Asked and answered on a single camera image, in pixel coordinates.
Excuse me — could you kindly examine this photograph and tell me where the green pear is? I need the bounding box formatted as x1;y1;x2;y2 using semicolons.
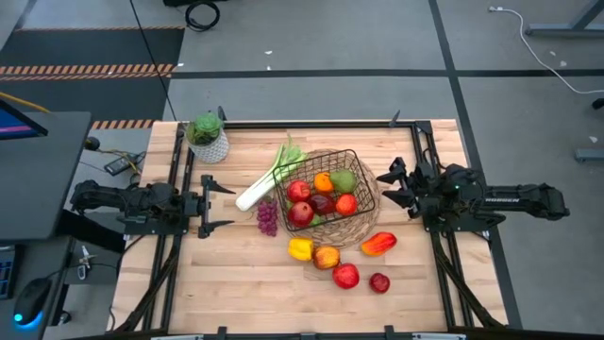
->
328;168;359;195

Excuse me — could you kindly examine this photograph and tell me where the yellow bell pepper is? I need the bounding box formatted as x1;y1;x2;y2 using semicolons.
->
287;236;315;263

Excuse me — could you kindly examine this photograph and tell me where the red and orange mango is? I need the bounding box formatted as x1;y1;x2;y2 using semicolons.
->
361;231;398;258

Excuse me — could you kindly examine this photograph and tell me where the silver carabiner clip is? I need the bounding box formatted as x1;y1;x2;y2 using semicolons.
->
77;244;98;281

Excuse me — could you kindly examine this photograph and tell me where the dark lower desk top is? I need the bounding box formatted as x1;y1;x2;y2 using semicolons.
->
0;234;76;340

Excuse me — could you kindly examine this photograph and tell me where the black hazard-striped floor mat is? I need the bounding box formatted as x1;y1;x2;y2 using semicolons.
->
0;26;186;131

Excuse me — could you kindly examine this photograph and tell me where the coiled black cable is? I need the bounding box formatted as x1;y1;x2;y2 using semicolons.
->
184;0;222;33

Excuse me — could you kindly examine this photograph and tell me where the succulent in white patterned pot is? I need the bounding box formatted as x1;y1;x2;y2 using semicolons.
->
185;111;231;165

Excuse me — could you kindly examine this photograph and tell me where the purple grape bunch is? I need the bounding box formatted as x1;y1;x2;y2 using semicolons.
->
256;197;279;238

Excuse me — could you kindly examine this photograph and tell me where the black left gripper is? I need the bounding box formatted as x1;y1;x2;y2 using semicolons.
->
181;174;236;239

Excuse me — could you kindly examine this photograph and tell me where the yellow cable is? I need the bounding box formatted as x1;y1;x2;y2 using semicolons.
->
0;91;52;114

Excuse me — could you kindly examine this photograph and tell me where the black side desk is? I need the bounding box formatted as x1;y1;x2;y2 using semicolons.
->
0;110;93;243

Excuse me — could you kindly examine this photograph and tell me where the orange citrus fruit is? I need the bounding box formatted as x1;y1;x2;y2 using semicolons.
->
312;171;335;195

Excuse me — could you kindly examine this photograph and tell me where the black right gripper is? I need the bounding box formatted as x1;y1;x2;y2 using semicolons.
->
376;158;449;219

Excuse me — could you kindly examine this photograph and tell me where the dark maroon apple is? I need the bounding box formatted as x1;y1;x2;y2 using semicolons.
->
309;193;337;217

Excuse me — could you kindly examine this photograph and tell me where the black aluminium rig frame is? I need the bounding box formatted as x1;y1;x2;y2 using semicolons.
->
107;120;509;340

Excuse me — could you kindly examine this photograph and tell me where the computer monitor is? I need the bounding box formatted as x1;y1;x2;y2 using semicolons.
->
0;97;49;142

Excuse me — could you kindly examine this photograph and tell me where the small red apple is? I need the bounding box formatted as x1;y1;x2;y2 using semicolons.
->
368;272;392;295

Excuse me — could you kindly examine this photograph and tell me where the white cable with plug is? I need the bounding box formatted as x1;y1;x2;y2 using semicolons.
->
488;5;604;95

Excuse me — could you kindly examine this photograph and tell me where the black wire basket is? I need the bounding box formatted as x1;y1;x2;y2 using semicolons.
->
272;148;378;233

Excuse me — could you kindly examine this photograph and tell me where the black power adapter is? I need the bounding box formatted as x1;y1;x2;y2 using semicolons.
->
103;151;146;177

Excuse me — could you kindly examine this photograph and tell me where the round woven straw placemat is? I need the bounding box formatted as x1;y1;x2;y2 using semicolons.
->
273;148;382;250

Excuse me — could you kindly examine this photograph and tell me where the black keyboard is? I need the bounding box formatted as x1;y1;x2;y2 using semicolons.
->
0;245;16;301

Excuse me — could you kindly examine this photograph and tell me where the black computer mouse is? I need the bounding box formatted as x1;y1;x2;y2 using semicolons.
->
12;277;54;331

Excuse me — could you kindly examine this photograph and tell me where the green white leek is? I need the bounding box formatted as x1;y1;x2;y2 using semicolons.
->
234;136;309;213

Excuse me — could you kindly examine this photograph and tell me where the grey desk foot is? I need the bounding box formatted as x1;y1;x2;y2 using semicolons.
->
574;148;604;163
524;0;604;39

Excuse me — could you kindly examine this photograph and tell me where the thin black cable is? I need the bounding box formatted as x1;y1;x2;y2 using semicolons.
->
127;0;179;123

